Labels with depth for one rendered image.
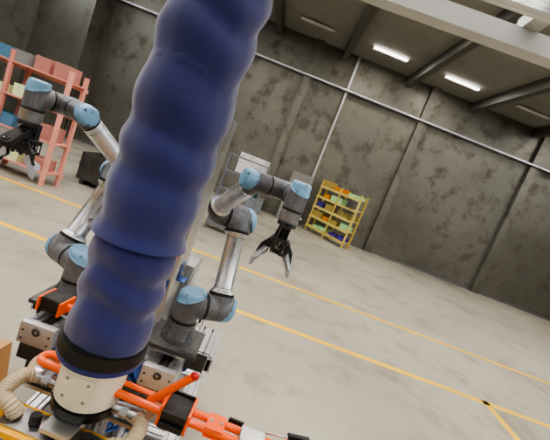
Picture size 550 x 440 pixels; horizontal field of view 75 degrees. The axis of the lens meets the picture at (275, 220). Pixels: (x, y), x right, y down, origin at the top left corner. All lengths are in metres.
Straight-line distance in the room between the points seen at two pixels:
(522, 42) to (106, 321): 2.71
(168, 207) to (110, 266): 0.20
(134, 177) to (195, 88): 0.24
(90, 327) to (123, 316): 0.08
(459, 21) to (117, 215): 2.41
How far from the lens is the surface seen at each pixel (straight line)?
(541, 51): 2.95
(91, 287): 0.97
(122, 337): 1.00
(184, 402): 1.15
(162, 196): 0.85
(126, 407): 1.18
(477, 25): 2.83
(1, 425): 1.21
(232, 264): 1.66
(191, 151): 0.85
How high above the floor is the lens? 1.90
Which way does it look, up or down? 8 degrees down
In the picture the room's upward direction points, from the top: 21 degrees clockwise
